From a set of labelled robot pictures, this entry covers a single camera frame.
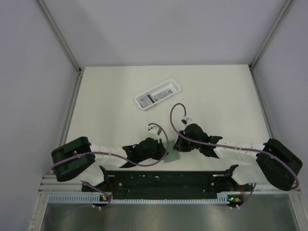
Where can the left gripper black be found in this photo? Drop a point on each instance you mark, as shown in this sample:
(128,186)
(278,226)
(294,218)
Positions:
(161,152)

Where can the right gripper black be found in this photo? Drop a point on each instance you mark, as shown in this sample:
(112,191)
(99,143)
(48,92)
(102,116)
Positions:
(180,145)

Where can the green card holder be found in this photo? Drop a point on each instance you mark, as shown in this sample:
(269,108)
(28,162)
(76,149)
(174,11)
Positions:
(172,154)

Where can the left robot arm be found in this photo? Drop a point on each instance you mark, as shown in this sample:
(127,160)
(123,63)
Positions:
(84,161)

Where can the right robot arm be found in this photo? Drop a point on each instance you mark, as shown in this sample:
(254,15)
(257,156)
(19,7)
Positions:
(255,163)

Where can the card in basket left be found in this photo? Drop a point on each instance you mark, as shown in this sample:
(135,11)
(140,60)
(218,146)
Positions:
(145,101)

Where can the card in basket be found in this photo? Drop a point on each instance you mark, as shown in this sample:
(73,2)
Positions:
(162,95)
(145,101)

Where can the card in basket right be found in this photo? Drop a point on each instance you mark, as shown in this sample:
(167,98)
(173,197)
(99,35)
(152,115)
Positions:
(162,95)

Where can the white plastic basket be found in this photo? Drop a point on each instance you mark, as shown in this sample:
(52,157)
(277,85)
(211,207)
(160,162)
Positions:
(169,84)

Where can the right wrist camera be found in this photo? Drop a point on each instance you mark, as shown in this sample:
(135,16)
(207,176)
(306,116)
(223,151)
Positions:
(186,121)

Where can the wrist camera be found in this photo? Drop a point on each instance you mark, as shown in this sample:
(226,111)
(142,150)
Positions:
(154,132)
(186,121)

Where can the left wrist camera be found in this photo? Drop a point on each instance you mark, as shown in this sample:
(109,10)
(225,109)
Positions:
(154,132)

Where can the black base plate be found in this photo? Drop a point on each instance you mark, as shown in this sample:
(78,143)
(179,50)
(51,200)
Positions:
(169,184)

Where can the white cable duct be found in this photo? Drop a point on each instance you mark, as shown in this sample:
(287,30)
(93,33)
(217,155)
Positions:
(99,199)

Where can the right aluminium frame post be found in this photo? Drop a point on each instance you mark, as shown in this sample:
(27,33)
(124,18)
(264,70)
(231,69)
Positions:
(271,33)

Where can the aluminium frame post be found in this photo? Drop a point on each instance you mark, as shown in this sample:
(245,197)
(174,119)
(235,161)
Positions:
(271,33)
(58,35)

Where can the left aluminium frame post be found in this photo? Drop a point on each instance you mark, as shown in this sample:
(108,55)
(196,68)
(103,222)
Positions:
(58,35)

